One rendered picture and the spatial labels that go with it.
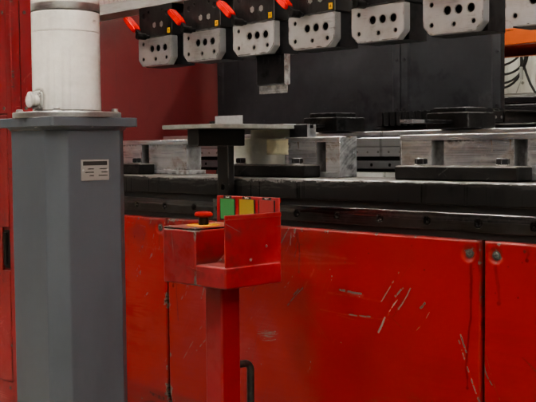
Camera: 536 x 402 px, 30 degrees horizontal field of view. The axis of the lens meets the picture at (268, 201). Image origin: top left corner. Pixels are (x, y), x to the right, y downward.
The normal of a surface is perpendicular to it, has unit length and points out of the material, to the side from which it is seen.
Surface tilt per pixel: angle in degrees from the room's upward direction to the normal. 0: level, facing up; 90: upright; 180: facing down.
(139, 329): 90
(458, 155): 90
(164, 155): 90
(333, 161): 90
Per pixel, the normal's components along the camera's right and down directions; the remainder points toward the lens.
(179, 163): -0.73, 0.04
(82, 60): 0.62, 0.04
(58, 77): -0.05, 0.05
